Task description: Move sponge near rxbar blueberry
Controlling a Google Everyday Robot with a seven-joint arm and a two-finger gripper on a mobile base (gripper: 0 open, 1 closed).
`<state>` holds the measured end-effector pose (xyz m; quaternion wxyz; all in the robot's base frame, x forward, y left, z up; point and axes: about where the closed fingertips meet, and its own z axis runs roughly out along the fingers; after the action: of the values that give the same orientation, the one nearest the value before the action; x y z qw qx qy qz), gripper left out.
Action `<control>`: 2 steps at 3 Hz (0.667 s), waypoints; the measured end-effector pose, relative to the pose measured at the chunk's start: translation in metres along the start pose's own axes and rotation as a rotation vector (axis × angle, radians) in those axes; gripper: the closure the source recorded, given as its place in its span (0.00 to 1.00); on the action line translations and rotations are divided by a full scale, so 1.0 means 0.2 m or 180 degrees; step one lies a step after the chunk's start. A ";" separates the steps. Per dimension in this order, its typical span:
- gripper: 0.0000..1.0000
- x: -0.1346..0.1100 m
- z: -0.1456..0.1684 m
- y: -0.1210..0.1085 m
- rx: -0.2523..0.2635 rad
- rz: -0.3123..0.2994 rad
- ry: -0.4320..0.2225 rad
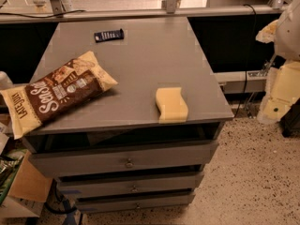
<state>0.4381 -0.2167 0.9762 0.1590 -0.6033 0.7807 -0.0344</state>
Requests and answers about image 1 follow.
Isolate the green snack bag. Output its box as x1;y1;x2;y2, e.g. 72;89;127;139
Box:
0;149;26;204

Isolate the yellow sponge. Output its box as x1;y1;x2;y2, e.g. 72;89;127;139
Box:
156;87;188;124

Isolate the grey drawer cabinet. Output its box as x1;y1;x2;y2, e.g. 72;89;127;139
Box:
27;18;233;213

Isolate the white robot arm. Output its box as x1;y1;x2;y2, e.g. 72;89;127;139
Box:
256;0;300;124

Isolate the cardboard box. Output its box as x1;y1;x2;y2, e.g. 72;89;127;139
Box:
0;151;53;218

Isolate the grey metal bracket beam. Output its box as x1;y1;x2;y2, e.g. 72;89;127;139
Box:
215;70;266;94

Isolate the blue rxbar blueberry bar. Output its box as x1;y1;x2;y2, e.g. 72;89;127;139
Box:
94;29;125;43

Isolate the grey metal rail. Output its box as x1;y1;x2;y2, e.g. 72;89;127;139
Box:
0;5;288;24

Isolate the brown sea salt chip bag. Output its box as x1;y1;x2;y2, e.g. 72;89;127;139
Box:
1;52;117;140

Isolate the black cable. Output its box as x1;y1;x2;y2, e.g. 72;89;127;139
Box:
233;3;258;118

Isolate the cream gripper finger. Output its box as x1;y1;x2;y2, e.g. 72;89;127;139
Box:
256;20;278;43

